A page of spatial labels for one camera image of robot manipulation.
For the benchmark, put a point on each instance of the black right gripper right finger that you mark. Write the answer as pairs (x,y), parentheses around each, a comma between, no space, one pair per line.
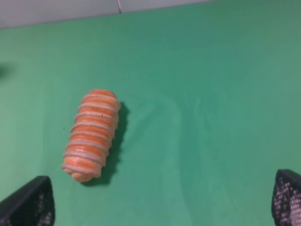
(286,198)

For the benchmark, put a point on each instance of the orange white striped bread roll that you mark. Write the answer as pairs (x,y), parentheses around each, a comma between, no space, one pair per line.
(91,135)

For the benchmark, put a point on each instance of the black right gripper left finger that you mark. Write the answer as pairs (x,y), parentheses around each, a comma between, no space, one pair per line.
(31,205)

